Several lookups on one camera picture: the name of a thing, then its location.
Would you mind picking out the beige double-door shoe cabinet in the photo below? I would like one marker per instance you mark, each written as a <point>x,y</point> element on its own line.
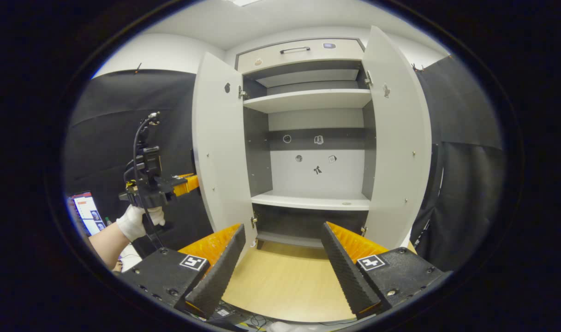
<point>349,48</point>

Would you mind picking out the white cabinet shelf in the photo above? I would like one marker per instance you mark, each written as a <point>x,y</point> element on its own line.
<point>308,99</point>
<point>308,201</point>

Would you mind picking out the white papers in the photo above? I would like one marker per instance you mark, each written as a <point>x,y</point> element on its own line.
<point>132,263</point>

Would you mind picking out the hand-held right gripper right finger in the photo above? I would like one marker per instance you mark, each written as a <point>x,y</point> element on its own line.
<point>347,276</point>

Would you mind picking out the beige cabinet door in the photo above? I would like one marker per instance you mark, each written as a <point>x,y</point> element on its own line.
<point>220,152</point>
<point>396,161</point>

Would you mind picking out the computer monitor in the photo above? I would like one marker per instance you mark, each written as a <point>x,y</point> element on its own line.
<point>89,212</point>

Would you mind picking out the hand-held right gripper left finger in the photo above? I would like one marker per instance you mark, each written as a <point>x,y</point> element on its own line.
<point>223,272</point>

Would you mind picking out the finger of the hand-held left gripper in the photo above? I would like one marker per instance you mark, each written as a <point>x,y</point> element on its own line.
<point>188,184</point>

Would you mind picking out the black backdrop cloth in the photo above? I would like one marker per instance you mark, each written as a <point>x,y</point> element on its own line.
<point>110,115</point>

